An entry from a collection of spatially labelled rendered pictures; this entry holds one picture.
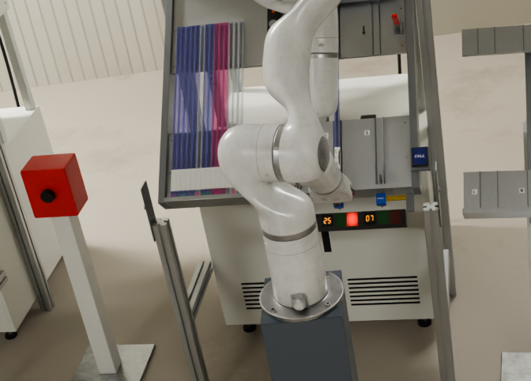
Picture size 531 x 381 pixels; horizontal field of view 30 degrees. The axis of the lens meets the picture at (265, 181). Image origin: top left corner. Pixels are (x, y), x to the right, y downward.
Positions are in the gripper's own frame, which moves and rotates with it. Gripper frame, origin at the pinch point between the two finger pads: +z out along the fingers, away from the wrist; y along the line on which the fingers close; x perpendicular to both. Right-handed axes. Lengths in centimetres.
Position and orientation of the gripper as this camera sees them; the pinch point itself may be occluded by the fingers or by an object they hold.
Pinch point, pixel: (336, 198)
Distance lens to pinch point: 253.5
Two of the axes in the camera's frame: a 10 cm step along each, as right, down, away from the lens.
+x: 0.1, -9.5, 3.0
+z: 2.3, 2.9, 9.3
